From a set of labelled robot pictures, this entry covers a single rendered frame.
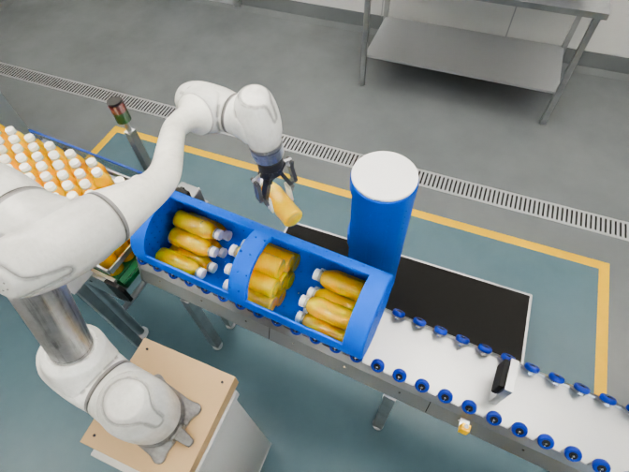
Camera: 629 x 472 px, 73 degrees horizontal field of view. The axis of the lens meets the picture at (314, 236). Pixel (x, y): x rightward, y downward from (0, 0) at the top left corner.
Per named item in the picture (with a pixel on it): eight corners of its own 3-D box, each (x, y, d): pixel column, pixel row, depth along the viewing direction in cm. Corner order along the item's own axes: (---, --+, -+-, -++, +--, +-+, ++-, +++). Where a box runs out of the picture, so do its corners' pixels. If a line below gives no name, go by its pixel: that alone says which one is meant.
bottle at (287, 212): (301, 225, 136) (270, 188, 144) (306, 209, 131) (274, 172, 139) (283, 231, 132) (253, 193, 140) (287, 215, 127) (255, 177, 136)
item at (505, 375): (495, 405, 134) (513, 392, 121) (483, 399, 135) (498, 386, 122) (503, 376, 139) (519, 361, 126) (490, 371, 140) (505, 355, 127)
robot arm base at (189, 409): (170, 476, 116) (165, 475, 111) (112, 427, 121) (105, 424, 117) (214, 415, 124) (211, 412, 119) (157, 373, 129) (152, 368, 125)
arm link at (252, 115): (292, 131, 111) (250, 117, 115) (284, 83, 97) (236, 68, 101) (270, 161, 106) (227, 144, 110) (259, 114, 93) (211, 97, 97)
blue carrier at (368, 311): (359, 371, 140) (363, 342, 116) (149, 273, 164) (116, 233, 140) (389, 298, 153) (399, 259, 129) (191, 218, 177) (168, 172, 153)
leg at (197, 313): (219, 351, 243) (188, 304, 191) (211, 347, 244) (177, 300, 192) (225, 343, 245) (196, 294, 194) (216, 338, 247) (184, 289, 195)
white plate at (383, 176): (419, 154, 181) (419, 155, 182) (355, 147, 185) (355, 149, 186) (417, 204, 166) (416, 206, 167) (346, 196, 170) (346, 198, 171)
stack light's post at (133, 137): (197, 262, 277) (130, 134, 186) (192, 260, 278) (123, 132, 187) (200, 258, 279) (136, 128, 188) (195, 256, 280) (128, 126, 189)
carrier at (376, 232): (395, 259, 255) (348, 254, 259) (420, 154, 183) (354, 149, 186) (392, 302, 239) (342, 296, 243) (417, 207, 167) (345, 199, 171)
